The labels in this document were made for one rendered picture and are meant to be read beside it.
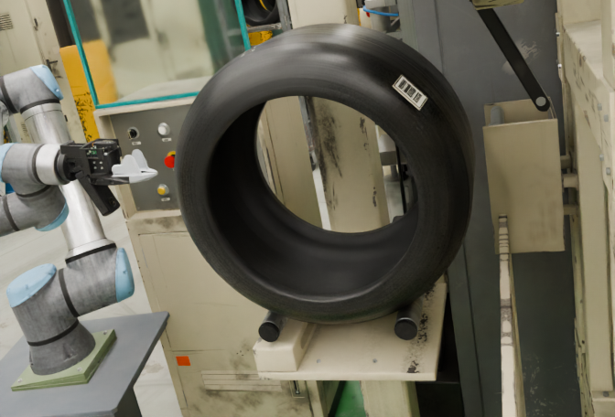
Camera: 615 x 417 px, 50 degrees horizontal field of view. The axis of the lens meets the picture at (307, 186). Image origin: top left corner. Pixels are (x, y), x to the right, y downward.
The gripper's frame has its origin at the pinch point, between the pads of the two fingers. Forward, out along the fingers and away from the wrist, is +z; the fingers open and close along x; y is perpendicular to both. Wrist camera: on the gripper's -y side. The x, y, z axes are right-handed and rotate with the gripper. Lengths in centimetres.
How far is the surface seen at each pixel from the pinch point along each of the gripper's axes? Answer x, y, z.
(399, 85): -10, 22, 54
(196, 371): 57, -97, -28
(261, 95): -11.6, 20.7, 30.4
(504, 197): 19, -10, 73
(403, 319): -11, -23, 54
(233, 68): -8.1, 24.8, 24.4
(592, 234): 21, -18, 91
